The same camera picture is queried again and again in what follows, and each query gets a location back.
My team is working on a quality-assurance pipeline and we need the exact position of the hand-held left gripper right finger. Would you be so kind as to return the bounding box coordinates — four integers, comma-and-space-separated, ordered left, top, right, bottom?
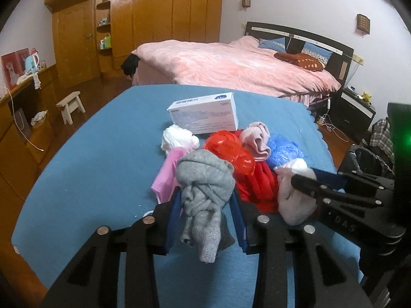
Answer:
229, 192, 375, 308

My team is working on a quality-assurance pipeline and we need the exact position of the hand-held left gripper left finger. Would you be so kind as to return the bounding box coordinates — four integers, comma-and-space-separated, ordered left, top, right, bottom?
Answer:
48, 196, 183, 308

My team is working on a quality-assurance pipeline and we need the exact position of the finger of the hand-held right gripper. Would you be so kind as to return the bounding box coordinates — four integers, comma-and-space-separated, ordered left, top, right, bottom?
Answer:
311, 168, 396, 189
291, 172, 385, 208

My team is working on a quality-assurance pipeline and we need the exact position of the white sock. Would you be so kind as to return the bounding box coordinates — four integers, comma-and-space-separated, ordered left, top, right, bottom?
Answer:
275, 158, 322, 227

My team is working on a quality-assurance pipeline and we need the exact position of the grey sock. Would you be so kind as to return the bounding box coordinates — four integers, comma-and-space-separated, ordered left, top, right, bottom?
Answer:
175, 149, 237, 264

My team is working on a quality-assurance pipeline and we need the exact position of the white and blue cardboard box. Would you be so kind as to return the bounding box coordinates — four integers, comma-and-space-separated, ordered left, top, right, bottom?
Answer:
166, 92, 240, 134

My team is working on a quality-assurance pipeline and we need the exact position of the red cloth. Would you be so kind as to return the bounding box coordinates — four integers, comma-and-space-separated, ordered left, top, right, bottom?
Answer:
232, 130, 284, 214

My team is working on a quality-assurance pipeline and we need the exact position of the pink face mask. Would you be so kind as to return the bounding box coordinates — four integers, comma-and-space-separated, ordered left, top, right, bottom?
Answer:
151, 146, 186, 205

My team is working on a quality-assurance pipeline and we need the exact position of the blue plastic bag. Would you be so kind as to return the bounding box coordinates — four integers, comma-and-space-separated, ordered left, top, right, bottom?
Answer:
266, 134, 308, 169

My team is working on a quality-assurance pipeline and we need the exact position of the plaid cloth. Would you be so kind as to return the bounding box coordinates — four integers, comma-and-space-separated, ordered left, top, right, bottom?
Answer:
369, 118, 396, 168

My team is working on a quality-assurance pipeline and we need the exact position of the black nightstand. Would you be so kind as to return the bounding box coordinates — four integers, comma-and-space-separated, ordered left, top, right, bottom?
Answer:
330, 86, 377, 144

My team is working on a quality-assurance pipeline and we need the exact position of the red plastic bag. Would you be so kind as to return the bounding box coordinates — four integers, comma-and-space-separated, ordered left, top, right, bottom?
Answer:
203, 130, 256, 176

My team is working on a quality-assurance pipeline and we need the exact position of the pink sock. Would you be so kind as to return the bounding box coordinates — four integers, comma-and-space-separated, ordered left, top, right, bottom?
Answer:
239, 121, 272, 163

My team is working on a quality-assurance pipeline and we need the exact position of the white crumpled tissue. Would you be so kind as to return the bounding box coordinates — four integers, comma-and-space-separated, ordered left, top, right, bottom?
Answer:
160, 125, 200, 155

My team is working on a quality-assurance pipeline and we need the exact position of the blue tablecloth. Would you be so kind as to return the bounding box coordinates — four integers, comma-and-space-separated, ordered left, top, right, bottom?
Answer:
11, 84, 366, 308

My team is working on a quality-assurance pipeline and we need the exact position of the dark wooden headboard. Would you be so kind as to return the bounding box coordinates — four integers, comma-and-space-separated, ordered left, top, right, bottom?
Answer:
244, 21, 354, 86

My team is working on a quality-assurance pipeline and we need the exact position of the brown dotted pillow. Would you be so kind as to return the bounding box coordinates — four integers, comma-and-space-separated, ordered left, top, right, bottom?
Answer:
274, 51, 324, 72

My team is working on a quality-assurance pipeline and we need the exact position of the blue pillow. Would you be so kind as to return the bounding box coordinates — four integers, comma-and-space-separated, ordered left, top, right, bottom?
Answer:
301, 42, 333, 65
258, 36, 286, 52

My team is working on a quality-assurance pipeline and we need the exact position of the bed with pink blanket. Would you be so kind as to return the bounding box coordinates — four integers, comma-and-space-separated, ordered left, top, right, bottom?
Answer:
131, 35, 342, 107

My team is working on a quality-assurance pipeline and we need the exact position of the small wooden stool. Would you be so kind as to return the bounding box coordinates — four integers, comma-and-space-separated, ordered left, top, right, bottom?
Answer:
56, 91, 87, 125

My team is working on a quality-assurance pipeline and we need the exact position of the black cloth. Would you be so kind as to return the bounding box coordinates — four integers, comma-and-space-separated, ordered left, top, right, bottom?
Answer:
120, 53, 141, 78

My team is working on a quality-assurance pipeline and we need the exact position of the wooden desk cabinet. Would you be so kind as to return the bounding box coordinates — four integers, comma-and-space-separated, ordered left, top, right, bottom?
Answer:
0, 64, 60, 206

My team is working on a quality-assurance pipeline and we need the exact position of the white crumpled cloth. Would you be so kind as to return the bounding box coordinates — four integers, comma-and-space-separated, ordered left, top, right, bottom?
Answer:
30, 110, 49, 127

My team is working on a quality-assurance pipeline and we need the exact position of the paper bag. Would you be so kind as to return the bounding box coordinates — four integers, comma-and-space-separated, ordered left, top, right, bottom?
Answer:
14, 108, 32, 139

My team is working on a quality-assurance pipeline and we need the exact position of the wooden wardrobe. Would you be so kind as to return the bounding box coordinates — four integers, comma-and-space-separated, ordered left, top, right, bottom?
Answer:
44, 0, 225, 89

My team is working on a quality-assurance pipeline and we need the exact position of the red picture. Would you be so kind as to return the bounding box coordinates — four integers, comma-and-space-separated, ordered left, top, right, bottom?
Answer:
1, 48, 30, 91

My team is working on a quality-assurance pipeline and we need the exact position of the white charger cable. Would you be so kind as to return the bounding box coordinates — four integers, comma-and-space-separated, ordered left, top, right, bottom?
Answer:
321, 96, 349, 142

